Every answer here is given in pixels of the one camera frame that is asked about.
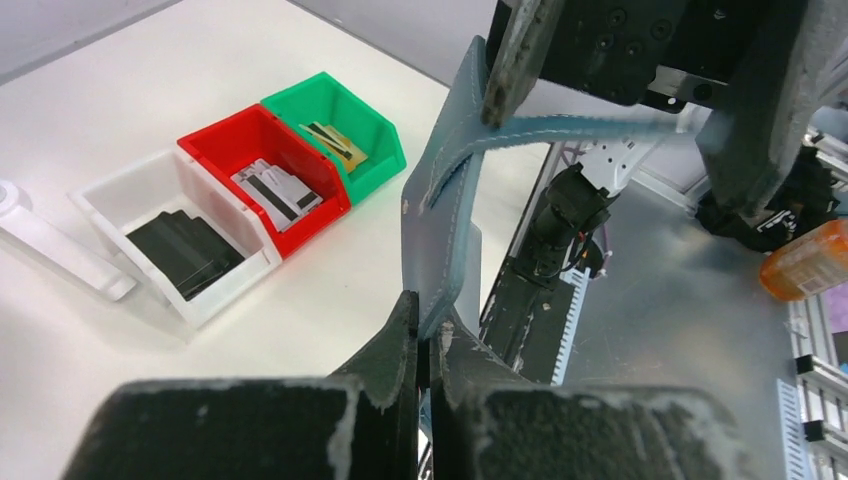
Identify gold cards in green bin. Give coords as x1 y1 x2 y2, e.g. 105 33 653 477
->
299 122 368 173

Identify white cards in red bin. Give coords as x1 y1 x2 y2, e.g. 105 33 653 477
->
231 158 323 232

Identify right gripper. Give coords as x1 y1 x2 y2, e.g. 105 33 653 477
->
482 0 847 218

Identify white plastic bin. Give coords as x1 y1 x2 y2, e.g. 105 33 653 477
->
69 150 282 328

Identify red plastic bin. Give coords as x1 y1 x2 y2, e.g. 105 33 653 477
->
177 104 351 258

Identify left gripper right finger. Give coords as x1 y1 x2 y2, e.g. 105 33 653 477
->
430 315 756 479

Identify metal pole with white base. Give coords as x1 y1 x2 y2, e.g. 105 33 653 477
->
1 179 137 302

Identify white cable duct strip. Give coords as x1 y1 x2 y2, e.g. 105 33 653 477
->
550 267 591 386

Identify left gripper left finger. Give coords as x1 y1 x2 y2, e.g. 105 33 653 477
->
64 291 418 479

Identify blue card holder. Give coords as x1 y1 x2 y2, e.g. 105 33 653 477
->
401 36 696 340

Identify black cards in white bin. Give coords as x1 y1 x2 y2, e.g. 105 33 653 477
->
127 210 245 301

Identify green plastic bin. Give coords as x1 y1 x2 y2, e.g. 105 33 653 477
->
260 72 406 206

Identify orange bottle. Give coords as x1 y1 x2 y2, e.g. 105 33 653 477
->
759 218 847 302

